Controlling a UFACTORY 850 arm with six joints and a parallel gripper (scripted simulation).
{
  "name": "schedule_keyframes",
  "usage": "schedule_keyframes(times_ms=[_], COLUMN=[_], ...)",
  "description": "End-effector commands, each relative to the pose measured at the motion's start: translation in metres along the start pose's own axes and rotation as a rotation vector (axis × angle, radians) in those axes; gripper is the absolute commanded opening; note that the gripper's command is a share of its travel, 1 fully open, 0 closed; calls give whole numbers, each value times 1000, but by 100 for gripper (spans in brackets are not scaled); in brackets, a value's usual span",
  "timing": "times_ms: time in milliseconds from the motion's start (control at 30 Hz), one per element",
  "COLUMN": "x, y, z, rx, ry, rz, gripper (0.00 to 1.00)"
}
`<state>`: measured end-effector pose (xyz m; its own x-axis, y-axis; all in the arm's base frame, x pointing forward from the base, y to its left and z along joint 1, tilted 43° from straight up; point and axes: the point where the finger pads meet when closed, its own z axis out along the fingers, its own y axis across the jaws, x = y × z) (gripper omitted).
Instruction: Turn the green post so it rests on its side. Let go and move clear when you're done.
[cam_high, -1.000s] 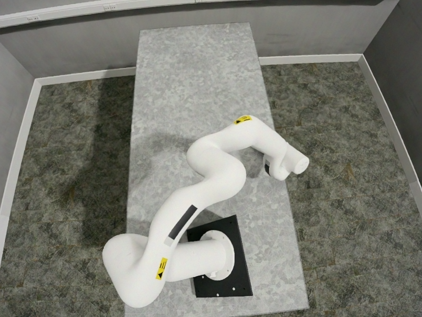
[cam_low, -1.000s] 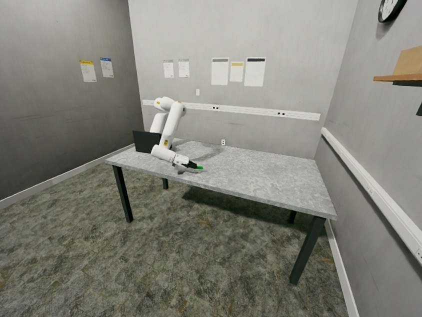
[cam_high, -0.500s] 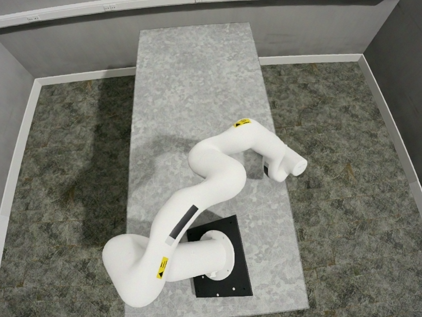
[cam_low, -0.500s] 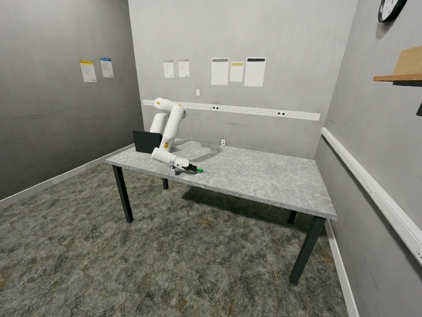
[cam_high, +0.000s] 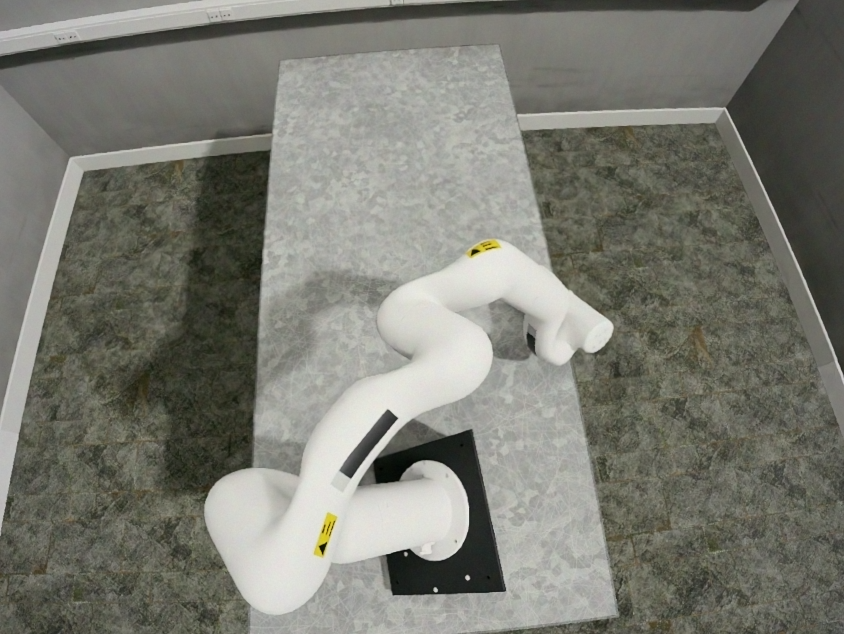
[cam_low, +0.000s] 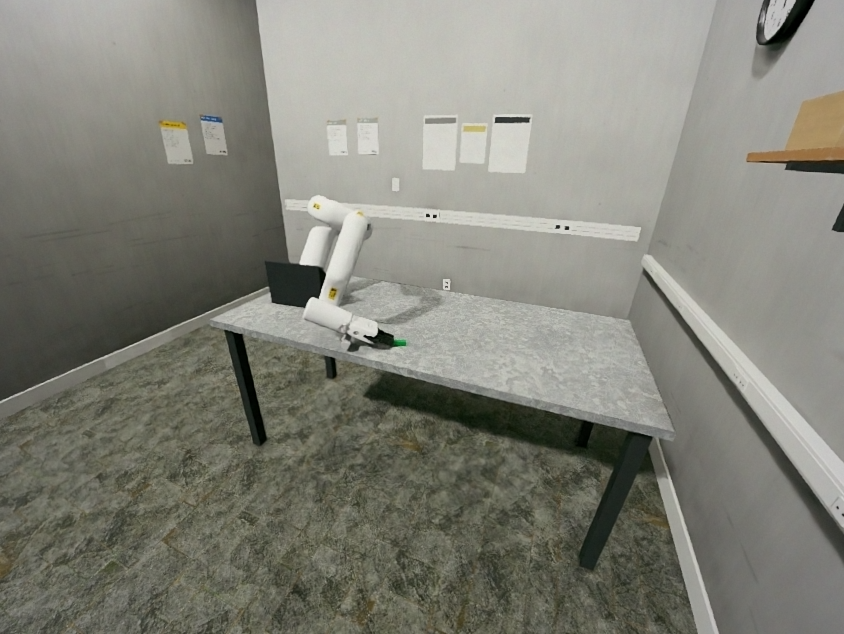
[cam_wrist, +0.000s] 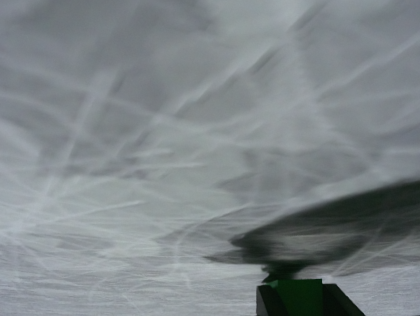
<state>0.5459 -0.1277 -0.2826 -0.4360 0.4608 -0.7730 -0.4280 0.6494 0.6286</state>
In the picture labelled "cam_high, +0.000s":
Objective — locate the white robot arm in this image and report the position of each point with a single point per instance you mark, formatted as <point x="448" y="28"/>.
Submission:
<point x="278" y="549"/>

